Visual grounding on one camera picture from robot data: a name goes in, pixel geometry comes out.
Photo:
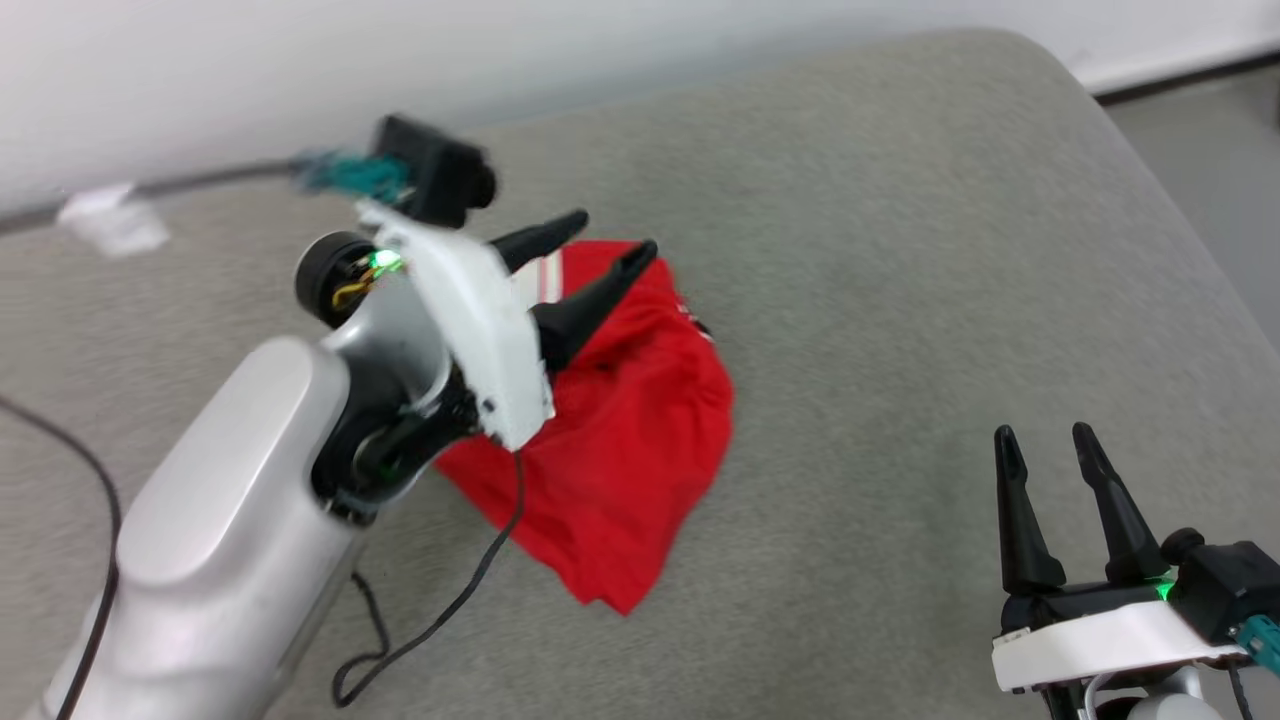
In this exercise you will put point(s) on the white paper scrap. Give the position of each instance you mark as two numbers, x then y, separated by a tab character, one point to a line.
115	220

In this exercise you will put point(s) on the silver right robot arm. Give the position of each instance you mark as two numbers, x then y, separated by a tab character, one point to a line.
1150	708

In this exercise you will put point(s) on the grey fabric sofa cushion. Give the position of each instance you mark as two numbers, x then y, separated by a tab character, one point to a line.
900	300

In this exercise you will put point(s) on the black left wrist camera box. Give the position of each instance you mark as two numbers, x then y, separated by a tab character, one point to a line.
435	170

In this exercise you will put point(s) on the red and white shirt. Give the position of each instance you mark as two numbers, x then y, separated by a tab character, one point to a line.
630	450

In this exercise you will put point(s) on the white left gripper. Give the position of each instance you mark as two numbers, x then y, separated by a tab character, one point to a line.
480	330

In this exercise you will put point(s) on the teal camera connector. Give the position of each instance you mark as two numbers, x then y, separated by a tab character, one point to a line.
1262	640
355	175

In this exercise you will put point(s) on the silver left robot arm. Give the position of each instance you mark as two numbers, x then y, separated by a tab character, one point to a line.
220	520

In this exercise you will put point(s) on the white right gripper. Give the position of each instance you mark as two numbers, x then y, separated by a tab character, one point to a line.
1100	645

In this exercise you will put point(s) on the teal right camera connector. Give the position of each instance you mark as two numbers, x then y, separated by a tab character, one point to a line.
1262	640

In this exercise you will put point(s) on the teal left camera connector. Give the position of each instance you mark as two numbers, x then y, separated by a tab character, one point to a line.
355	175

